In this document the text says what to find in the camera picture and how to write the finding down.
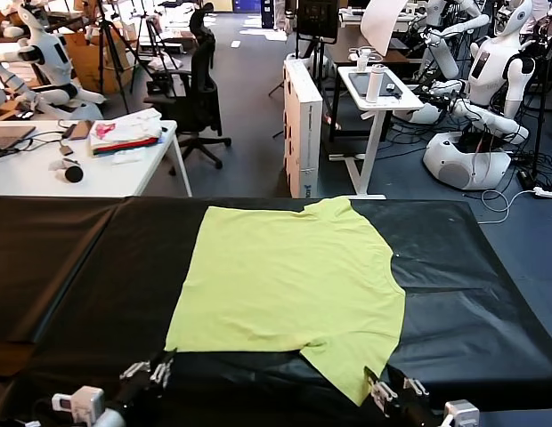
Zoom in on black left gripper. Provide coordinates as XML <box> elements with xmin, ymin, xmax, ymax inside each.
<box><xmin>109</xmin><ymin>348</ymin><xmax>178</xmax><ymax>417</ymax></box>

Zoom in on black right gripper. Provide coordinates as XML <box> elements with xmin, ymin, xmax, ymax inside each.
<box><xmin>363</xmin><ymin>365</ymin><xmax>444</xmax><ymax>427</ymax></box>

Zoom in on yellow-green printed t-shirt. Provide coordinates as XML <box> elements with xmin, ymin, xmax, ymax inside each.
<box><xmin>163</xmin><ymin>197</ymin><xmax>407</xmax><ymax>407</ymax></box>

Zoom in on stack of folded clothes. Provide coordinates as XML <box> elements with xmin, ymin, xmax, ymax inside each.
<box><xmin>88</xmin><ymin>109</ymin><xmax>164</xmax><ymax>157</ymax></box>

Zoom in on black table cover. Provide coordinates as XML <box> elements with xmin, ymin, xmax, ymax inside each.
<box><xmin>0</xmin><ymin>195</ymin><xmax>128</xmax><ymax>344</ymax></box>
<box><xmin>0</xmin><ymin>195</ymin><xmax>552</xmax><ymax>427</ymax></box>

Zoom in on black white VR controller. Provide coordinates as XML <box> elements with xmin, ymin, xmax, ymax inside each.
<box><xmin>48</xmin><ymin>157</ymin><xmax>85</xmax><ymax>183</ymax></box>

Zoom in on white plastic packet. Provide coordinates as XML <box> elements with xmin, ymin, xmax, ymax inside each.
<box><xmin>111</xmin><ymin>150</ymin><xmax>148</xmax><ymax>165</ymax></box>

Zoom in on large white desk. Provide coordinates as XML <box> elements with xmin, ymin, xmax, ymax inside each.
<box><xmin>0</xmin><ymin>118</ymin><xmax>193</xmax><ymax>198</ymax></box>

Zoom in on brown notebook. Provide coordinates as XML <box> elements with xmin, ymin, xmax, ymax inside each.
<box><xmin>69</xmin><ymin>119</ymin><xmax>95</xmax><ymax>141</ymax></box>

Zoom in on large flat carton box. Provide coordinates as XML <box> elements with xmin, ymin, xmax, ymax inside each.
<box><xmin>282</xmin><ymin>59</ymin><xmax>324</xmax><ymax>199</ymax></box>

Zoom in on grey laptop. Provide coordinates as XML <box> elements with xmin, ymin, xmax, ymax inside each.
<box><xmin>0</xmin><ymin>125</ymin><xmax>37</xmax><ymax>152</ymax></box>

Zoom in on small white standing desk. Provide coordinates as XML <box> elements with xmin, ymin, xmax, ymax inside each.
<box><xmin>328</xmin><ymin>65</ymin><xmax>425</xmax><ymax>200</ymax></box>

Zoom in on black office chair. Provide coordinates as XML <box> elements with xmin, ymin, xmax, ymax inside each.
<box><xmin>143</xmin><ymin>2</ymin><xmax>232</xmax><ymax>175</ymax></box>

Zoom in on white insulated bottle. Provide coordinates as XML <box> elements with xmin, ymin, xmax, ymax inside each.
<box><xmin>365</xmin><ymin>63</ymin><xmax>386</xmax><ymax>103</ymax></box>

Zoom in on black tablet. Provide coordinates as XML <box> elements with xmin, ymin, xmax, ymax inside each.
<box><xmin>349</xmin><ymin>69</ymin><xmax>404</xmax><ymax>98</ymax></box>

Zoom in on brown cardboard box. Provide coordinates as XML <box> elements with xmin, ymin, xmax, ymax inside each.
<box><xmin>64</xmin><ymin>30</ymin><xmax>139</xmax><ymax>94</ymax></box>

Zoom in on white humanoid robot left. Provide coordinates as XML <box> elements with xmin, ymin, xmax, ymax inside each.
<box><xmin>0</xmin><ymin>0</ymin><xmax>107</xmax><ymax>120</ymax></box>

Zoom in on white humanoid robot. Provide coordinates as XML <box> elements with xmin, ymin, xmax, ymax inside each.
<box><xmin>0</xmin><ymin>0</ymin><xmax>107</xmax><ymax>120</ymax></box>
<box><xmin>421</xmin><ymin>0</ymin><xmax>538</xmax><ymax>191</ymax></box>

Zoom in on white humanoid robot right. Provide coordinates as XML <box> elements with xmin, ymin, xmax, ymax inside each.
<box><xmin>421</xmin><ymin>0</ymin><xmax>538</xmax><ymax>191</ymax></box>

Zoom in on brown wooden desk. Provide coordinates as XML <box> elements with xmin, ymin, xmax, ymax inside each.
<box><xmin>322</xmin><ymin>26</ymin><xmax>413</xmax><ymax>68</ymax></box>

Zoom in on white curved sheet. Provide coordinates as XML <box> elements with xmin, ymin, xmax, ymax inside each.
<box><xmin>361</xmin><ymin>0</ymin><xmax>409</xmax><ymax>57</ymax></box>

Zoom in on black monitor on stand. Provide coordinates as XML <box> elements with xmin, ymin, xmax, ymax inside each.
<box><xmin>296</xmin><ymin>0</ymin><xmax>339</xmax><ymax>45</ymax></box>

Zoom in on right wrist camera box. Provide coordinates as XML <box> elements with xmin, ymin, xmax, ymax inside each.
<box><xmin>442</xmin><ymin>399</ymin><xmax>481</xmax><ymax>427</ymax></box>

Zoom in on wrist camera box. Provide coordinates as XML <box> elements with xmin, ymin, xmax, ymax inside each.
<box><xmin>52</xmin><ymin>385</ymin><xmax>106</xmax><ymax>424</ymax></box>
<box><xmin>442</xmin><ymin>399</ymin><xmax>481</xmax><ymax>427</ymax></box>

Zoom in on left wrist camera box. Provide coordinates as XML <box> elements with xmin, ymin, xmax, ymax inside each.
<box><xmin>52</xmin><ymin>385</ymin><xmax>106</xmax><ymax>424</ymax></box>

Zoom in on white floor cable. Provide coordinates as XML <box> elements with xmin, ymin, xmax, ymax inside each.
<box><xmin>474</xmin><ymin>189</ymin><xmax>538</xmax><ymax>223</ymax></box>

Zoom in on black camera tripod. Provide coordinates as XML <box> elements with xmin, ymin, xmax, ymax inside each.
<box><xmin>91</xmin><ymin>0</ymin><xmax>142</xmax><ymax>115</ymax></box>
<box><xmin>133</xmin><ymin>11</ymin><xmax>182</xmax><ymax>97</ymax></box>

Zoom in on white ring VR controller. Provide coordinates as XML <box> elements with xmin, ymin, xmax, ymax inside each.
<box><xmin>349</xmin><ymin>45</ymin><xmax>386</xmax><ymax>71</ymax></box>

